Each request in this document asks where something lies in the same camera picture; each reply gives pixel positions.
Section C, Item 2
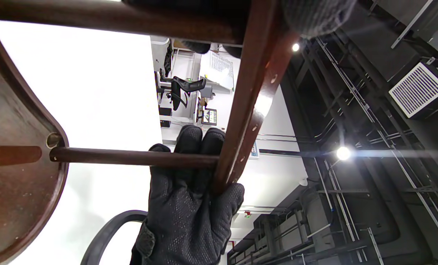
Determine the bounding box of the brown wooden key rack base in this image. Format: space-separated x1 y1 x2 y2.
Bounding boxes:
0 20 70 265

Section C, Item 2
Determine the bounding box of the brown wooden key rack rod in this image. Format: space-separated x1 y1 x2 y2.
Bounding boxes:
50 147 220 169
0 0 247 45

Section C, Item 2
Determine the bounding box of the black office chair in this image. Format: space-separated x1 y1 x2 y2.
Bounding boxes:
167 75 207 111

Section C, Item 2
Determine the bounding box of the white panel board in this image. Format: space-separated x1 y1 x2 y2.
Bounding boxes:
200 51 235 92

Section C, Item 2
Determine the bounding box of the person's right hand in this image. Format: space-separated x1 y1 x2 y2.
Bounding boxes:
131 125 245 265

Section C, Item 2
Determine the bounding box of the small black monitor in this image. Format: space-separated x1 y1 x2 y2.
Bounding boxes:
202 108 218 127

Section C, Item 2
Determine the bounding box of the black ring tracking controller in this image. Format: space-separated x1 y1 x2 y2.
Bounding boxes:
81 210 148 265

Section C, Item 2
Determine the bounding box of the white ceiling vent grille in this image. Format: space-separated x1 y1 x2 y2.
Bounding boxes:
388 62 438 119

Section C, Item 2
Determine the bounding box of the brown wooden key rack crossbar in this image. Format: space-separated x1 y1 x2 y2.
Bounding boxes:
211 0 301 196

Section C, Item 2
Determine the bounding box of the person's left hand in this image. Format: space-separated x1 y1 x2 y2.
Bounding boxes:
121 0 357 59

